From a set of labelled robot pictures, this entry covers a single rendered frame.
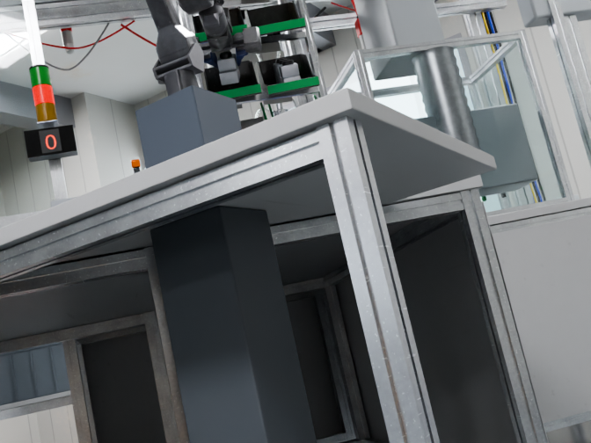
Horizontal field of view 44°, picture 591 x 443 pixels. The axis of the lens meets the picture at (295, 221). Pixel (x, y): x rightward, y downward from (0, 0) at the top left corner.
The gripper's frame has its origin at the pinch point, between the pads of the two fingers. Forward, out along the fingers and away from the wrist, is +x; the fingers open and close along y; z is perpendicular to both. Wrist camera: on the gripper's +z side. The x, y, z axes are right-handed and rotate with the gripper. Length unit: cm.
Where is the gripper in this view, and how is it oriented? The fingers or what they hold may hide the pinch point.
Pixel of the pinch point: (226, 57)
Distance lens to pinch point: 186.7
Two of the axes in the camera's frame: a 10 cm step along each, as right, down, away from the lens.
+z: -1.2, -8.9, 4.4
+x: 1.3, 4.3, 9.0
